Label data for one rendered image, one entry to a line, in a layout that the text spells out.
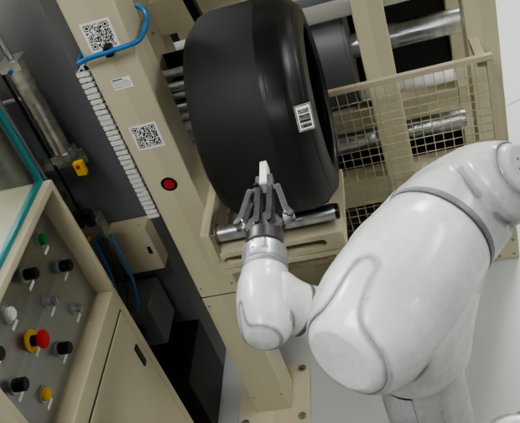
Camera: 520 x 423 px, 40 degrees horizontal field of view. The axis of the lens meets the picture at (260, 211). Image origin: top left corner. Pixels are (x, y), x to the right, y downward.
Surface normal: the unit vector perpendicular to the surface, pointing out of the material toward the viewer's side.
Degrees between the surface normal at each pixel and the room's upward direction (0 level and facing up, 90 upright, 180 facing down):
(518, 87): 0
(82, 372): 0
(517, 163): 53
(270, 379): 90
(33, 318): 90
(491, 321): 0
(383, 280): 22
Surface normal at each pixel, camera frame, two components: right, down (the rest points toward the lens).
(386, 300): -0.01, -0.38
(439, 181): -0.29, -0.73
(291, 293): 0.53, -0.54
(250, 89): -0.22, 0.00
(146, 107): -0.05, 0.62
